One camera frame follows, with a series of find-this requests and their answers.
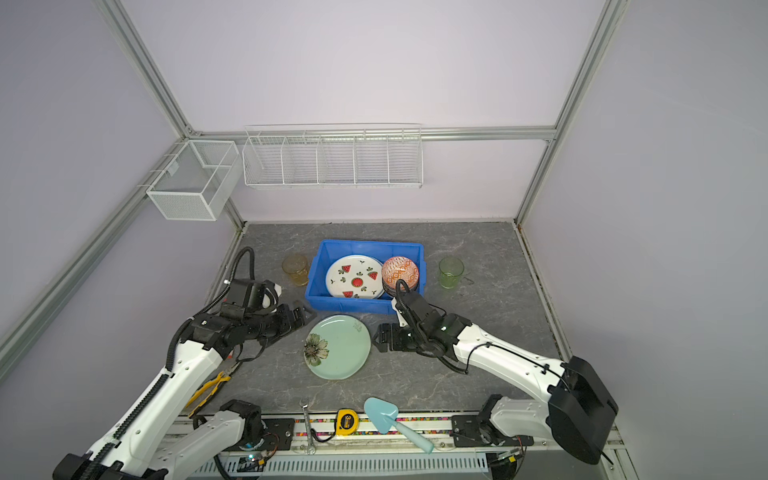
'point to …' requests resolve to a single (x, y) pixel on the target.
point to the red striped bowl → (390, 283)
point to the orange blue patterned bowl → (399, 268)
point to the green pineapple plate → (337, 347)
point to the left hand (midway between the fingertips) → (303, 326)
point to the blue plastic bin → (327, 252)
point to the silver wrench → (310, 448)
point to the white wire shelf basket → (333, 156)
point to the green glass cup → (450, 270)
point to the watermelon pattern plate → (356, 277)
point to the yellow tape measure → (346, 421)
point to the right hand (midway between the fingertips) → (385, 342)
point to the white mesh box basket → (200, 183)
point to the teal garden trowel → (383, 415)
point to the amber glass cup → (297, 266)
